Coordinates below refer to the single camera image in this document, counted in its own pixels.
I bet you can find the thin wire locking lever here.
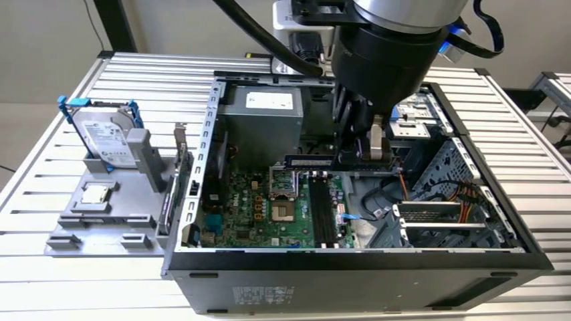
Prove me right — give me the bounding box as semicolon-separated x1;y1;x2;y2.
292;167;309;199

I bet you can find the grey plastic parts rack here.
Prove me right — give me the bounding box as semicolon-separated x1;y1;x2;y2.
41;131;197;258

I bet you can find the metal socket cover frame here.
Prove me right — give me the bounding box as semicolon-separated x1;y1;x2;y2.
268;161;297;198

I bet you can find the silver CPU chip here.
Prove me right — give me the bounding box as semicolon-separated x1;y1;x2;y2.
80;183;112;204

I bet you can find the black desktop PC case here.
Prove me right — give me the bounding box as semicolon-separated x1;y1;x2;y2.
160;69;553;315

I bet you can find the grey metal disk bay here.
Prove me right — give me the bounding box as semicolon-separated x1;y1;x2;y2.
390;199;490;249

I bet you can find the hard disk in blue carrier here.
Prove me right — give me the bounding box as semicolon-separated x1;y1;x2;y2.
55;95;144;173

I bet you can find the aluminium neighbouring table frame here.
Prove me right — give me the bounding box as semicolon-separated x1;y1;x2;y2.
528;71;571;118

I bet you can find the black box beside table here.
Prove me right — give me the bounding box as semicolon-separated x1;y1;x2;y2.
502;87;548;113

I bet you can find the green motherboard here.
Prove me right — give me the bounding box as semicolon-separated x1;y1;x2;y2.
197;169;357;249

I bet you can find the black RAM slot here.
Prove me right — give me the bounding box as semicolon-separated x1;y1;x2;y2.
325;170;341;249
308;170;322;249
313;170;329;249
320;170;334;249

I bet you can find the CPU socket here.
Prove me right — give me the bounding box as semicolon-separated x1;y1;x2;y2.
269;197;297;224

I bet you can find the graphics card with metal bracket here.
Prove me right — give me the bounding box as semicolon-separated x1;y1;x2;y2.
154;123;196;240

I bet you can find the thin black data cable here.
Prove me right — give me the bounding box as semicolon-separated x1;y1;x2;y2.
360;182;405;221

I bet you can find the RAM memory stick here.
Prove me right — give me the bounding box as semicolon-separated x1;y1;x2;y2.
81;217;150;224
284;154;397;175

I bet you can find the grey power supply unit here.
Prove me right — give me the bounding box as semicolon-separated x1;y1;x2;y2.
217;85;305;168

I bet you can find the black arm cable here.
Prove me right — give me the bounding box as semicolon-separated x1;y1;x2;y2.
210;0;324;77

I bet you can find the orange yellow wire bundle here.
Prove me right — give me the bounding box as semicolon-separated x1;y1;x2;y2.
397;169;481;225

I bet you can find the black vertical post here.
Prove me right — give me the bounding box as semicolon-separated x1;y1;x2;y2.
92;0;138;54

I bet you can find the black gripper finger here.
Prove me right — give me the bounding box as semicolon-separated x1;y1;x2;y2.
333;85;370;153
337;114;396;170

